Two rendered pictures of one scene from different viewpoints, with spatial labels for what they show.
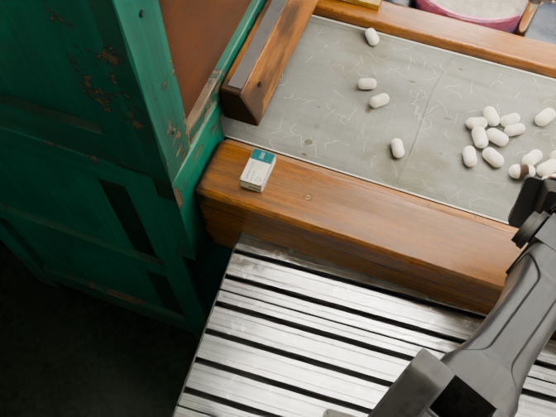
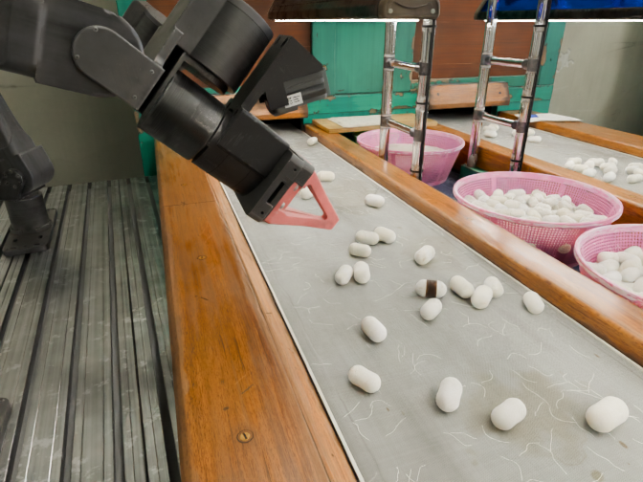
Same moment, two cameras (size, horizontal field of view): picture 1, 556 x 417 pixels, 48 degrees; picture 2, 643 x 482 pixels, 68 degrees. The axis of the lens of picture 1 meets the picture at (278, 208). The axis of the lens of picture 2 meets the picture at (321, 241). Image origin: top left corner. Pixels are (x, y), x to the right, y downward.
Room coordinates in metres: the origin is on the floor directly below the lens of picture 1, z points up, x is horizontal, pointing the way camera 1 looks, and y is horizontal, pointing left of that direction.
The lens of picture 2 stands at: (-0.02, -1.13, 1.04)
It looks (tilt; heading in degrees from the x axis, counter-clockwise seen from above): 25 degrees down; 49
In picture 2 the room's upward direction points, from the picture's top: straight up
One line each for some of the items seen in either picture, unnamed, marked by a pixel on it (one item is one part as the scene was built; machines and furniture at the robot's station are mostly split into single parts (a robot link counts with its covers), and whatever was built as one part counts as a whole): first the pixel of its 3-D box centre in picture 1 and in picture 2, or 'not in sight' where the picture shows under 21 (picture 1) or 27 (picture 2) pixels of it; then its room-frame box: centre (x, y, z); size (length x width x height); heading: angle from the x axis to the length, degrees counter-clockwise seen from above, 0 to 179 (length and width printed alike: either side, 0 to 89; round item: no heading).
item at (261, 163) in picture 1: (257, 170); not in sight; (0.49, 0.03, 0.77); 0.06 x 0.04 x 0.02; 158
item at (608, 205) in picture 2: not in sight; (528, 219); (0.75, -0.79, 0.72); 0.27 x 0.27 x 0.10
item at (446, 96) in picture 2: not in sight; (466, 95); (1.33, -0.26, 0.83); 0.30 x 0.06 x 0.07; 158
